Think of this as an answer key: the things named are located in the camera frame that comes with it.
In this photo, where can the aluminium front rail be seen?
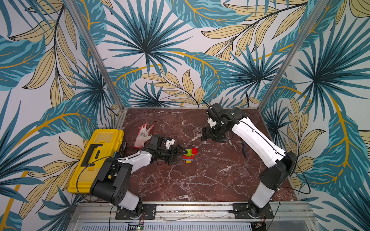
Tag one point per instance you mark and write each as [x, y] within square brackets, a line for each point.
[196, 211]

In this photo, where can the yellow toolbox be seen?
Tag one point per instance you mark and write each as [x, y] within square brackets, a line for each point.
[103, 143]

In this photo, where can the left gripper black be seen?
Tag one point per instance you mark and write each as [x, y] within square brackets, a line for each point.
[173, 154]

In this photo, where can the red 2x4 lego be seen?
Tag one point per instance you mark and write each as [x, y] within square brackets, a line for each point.
[188, 158]

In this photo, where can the white red work glove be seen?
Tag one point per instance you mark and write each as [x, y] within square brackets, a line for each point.
[143, 136]

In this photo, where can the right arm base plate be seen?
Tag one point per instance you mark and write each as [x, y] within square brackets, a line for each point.
[246, 211]

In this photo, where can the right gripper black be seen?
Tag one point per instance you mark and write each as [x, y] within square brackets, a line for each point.
[213, 132]

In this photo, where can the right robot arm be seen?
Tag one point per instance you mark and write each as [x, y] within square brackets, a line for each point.
[280, 163]

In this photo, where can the blue handled pliers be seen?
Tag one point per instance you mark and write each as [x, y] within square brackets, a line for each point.
[244, 149]

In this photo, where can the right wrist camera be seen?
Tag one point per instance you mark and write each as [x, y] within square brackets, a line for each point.
[211, 123]

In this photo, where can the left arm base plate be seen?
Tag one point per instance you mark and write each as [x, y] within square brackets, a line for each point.
[145, 211]

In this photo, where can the green 2x4 lego brick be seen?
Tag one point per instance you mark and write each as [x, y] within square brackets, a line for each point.
[189, 153]

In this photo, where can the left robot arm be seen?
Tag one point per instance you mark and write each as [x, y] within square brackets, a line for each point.
[112, 181]

